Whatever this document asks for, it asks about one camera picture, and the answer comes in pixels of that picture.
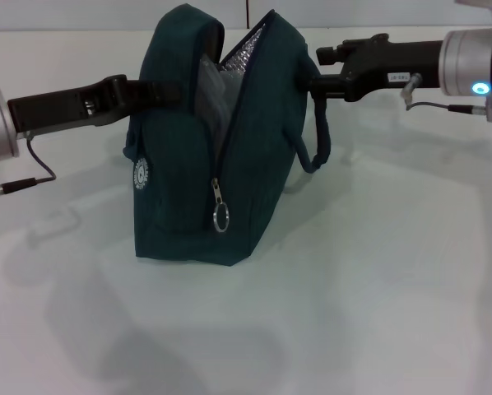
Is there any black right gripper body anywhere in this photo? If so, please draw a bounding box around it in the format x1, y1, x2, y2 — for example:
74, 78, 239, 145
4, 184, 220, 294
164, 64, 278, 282
339, 34, 447, 104

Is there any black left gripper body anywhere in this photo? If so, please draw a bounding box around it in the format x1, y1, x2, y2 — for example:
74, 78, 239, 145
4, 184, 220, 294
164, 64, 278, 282
7, 73, 130, 135

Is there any clear blue-rimmed food container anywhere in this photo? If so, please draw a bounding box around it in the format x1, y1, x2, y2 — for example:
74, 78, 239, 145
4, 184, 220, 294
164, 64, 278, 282
195, 52, 235, 139

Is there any dark teal zipper bag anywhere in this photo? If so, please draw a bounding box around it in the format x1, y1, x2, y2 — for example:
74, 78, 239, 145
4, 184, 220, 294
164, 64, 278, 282
122, 3, 334, 263

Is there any right arm cable with plug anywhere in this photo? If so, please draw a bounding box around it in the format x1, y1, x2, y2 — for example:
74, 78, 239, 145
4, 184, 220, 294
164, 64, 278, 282
399, 72, 492, 123

